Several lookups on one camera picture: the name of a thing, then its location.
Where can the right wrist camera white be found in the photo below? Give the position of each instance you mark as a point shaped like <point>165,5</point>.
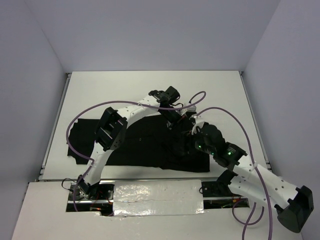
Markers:
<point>198,123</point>

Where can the glossy white tape sheet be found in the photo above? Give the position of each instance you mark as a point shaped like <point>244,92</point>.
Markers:
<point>157,198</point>

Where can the white front board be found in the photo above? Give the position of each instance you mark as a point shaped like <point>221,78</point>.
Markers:
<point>44,216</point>

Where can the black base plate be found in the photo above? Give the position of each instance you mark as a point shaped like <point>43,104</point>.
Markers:
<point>103,192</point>
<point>210,189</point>

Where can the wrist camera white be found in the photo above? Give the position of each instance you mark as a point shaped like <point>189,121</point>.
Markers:
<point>198,123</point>
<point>188,109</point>

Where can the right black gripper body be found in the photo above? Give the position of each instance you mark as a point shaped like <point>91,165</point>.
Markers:
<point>195,141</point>

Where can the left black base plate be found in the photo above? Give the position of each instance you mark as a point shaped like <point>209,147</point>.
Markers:
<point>103,192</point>

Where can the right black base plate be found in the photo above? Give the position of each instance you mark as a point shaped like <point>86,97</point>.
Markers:
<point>210,189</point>

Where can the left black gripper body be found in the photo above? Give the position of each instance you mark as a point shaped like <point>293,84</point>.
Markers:
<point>173,118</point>

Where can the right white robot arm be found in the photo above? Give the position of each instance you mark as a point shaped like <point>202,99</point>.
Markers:
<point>244,177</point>

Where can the aluminium table edge rail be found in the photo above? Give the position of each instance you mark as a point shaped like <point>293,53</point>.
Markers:
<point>266,159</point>

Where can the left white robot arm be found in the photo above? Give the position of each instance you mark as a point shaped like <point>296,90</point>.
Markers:
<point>110,132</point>

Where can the black long sleeve shirt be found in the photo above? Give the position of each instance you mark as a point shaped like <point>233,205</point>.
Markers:
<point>150,143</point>

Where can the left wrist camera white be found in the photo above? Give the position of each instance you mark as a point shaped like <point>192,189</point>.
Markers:
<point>188,109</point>

